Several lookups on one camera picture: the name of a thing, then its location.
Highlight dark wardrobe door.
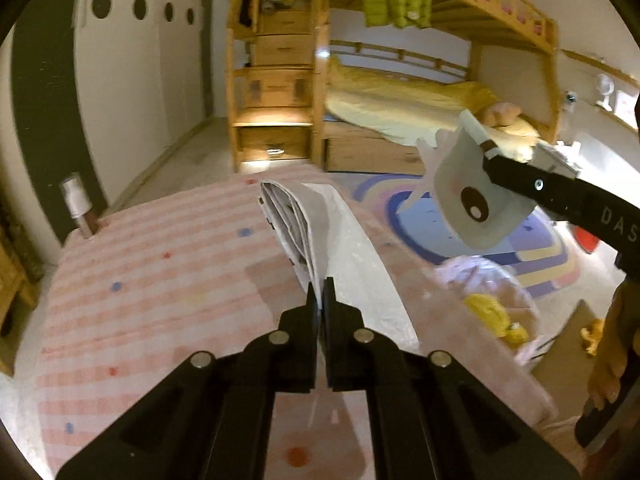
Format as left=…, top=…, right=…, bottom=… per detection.
left=10, top=0, right=108, bottom=221

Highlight brown spray bottle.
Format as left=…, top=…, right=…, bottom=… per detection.
left=59, top=172, right=101, bottom=238

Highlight white plastic wrapper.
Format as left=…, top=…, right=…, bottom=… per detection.
left=257, top=180, right=421, bottom=356

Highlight wooden bunk bed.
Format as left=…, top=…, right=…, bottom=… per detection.
left=312, top=0, right=561, bottom=173

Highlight white desk fan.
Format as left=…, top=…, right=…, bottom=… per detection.
left=595, top=74, right=616, bottom=111

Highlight wooden wall shelf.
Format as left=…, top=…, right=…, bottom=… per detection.
left=560, top=47, right=640, bottom=126

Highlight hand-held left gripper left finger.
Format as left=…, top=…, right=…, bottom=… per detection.
left=56, top=282, right=321, bottom=480

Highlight wooden cabinet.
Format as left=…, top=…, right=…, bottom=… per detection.
left=0, top=240, right=41, bottom=378

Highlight white cartoon print paper bag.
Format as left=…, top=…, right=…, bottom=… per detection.
left=406, top=109, right=533, bottom=250

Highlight yellow toy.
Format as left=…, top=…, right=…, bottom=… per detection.
left=580, top=317, right=606, bottom=356

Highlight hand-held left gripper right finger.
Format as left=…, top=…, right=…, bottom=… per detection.
left=322, top=277, right=583, bottom=480

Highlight yellow quilt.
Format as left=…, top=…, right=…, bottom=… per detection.
left=327, top=57, right=501, bottom=121

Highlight red plastic container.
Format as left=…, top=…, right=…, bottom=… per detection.
left=574, top=225, right=599, bottom=256

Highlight rainbow oval rug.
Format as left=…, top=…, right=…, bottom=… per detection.
left=350, top=172, right=571, bottom=301

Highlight pink checkered tablecloth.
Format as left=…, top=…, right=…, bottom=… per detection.
left=35, top=169, right=558, bottom=480

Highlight white wardrobe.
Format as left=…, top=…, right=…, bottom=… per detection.
left=72, top=0, right=216, bottom=186

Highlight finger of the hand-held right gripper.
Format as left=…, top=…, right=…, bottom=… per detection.
left=482, top=151, right=640, bottom=261

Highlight yellow crumpled wrapper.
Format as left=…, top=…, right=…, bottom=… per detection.
left=462, top=294, right=531, bottom=346

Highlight pale yellow bedsheet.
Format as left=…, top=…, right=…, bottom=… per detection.
left=325, top=87, right=541, bottom=153

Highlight brown cardboard sheet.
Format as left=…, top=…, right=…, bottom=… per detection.
left=530, top=300, right=608, bottom=411

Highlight pink plush toy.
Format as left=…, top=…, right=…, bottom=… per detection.
left=482, top=101, right=523, bottom=128

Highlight person's right hand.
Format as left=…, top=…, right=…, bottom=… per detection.
left=586, top=280, right=640, bottom=413

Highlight wooden staircase drawers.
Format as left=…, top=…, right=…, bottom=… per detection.
left=225, top=0, right=321, bottom=173

